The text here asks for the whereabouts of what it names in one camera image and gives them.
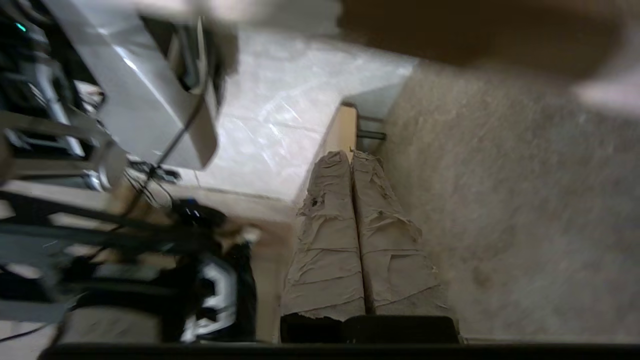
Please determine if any black cable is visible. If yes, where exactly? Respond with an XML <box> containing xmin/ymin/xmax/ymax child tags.
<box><xmin>125</xmin><ymin>95</ymin><xmax>207</xmax><ymax>206</ymax></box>

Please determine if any dark brown wooden cabinet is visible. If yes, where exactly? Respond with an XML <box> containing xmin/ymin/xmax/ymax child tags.
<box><xmin>338</xmin><ymin>0</ymin><xmax>629</xmax><ymax>81</ymax></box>

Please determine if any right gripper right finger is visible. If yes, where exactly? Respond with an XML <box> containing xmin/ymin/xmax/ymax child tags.
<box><xmin>350</xmin><ymin>150</ymin><xmax>462</xmax><ymax>344</ymax></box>

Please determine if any light wooden bed frame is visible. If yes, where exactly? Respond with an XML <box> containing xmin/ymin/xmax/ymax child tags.
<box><xmin>293</xmin><ymin>102</ymin><xmax>359</xmax><ymax>206</ymax></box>

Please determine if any white plastic-wrapped mattress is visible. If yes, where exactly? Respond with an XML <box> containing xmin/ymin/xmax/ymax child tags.
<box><xmin>165</xmin><ymin>29</ymin><xmax>418</xmax><ymax>204</ymax></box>

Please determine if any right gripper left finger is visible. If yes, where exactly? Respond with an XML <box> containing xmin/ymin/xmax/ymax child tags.
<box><xmin>279</xmin><ymin>150</ymin><xmax>367</xmax><ymax>344</ymax></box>

